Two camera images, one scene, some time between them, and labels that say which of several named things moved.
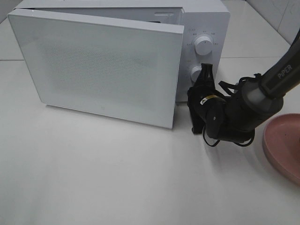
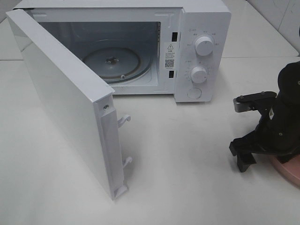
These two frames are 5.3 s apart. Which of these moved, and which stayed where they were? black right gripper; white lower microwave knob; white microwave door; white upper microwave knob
Moved: black right gripper; white microwave door
Stayed: white lower microwave knob; white upper microwave knob
